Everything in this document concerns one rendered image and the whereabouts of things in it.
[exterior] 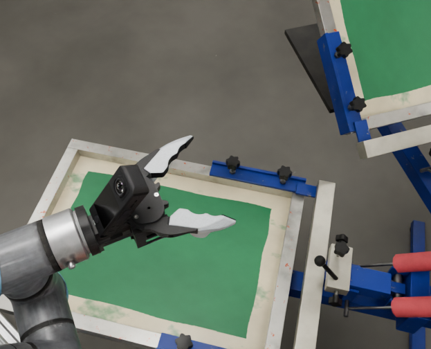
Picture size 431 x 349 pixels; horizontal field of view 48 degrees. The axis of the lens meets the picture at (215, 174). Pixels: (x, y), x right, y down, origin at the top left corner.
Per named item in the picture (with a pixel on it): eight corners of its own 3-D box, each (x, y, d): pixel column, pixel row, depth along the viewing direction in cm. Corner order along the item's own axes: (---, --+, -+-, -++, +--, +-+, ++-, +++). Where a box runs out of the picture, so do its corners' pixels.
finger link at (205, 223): (232, 232, 71) (171, 219, 72) (236, 217, 66) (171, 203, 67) (229, 251, 70) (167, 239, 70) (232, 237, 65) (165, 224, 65)
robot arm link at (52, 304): (32, 354, 72) (6, 332, 63) (16, 289, 78) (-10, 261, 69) (83, 331, 74) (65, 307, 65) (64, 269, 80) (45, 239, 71)
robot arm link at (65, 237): (37, 209, 64) (55, 264, 61) (71, 197, 65) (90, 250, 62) (51, 229, 70) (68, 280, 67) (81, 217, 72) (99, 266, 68)
